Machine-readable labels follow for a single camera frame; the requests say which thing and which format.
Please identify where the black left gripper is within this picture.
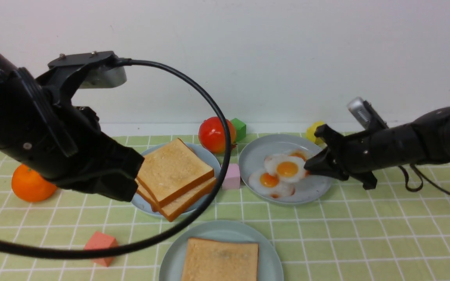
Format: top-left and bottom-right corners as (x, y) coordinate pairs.
(0, 54), (143, 202)

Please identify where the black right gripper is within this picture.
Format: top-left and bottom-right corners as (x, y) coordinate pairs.
(304, 123), (429, 190)

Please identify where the fried egg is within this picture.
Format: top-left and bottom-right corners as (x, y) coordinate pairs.
(246, 169), (295, 199)
(264, 154), (309, 183)
(287, 149), (312, 162)

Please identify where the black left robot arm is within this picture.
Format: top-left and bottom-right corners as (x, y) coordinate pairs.
(0, 51), (143, 202)

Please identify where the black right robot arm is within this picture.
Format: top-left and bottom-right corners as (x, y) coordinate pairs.
(305, 97), (450, 190)

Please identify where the blue plate under eggs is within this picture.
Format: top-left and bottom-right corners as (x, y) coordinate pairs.
(239, 134), (332, 206)

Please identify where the yellow wooden cube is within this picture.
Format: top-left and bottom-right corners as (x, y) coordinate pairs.
(305, 121), (325, 146)

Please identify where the orange mandarin fruit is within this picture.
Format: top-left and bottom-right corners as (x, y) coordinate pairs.
(11, 164), (58, 203)

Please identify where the green wooden cube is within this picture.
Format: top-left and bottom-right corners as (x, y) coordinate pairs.
(230, 118), (247, 142)

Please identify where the pink wooden cube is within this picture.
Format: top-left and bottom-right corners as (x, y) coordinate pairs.
(222, 164), (241, 190)

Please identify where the green checkered tablecloth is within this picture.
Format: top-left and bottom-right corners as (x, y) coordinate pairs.
(0, 152), (450, 281)

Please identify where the empty light blue plate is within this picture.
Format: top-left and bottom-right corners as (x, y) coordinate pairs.
(158, 220), (284, 281)

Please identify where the red tomato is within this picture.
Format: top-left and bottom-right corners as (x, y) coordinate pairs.
(198, 117), (226, 154)

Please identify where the salmon red wooden cube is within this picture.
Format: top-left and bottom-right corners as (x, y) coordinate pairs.
(83, 231), (119, 267)

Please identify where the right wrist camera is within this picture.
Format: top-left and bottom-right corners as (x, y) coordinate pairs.
(347, 97), (389, 131)

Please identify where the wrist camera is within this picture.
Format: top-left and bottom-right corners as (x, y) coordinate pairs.
(347, 97), (389, 131)
(48, 51), (127, 101)

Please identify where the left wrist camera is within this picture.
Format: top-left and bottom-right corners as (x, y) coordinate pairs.
(48, 51), (127, 101)

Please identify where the black right camera cable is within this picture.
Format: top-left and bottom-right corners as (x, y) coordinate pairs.
(399, 163), (450, 202)

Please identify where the black camera cable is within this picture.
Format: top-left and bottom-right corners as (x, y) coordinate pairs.
(0, 59), (232, 260)
(399, 163), (450, 202)

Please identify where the black left camera cable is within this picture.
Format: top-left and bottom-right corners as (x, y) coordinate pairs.
(0, 59), (232, 260)

